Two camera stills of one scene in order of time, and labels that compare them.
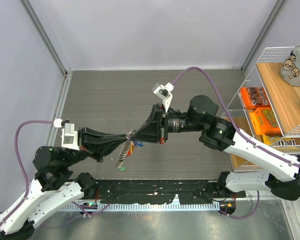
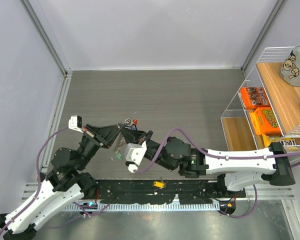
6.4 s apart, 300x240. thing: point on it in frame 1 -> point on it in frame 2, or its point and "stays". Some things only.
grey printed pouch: (295, 71) stays
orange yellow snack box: (264, 121) stays
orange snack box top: (253, 97) stays
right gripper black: (155, 129) -> (137, 135)
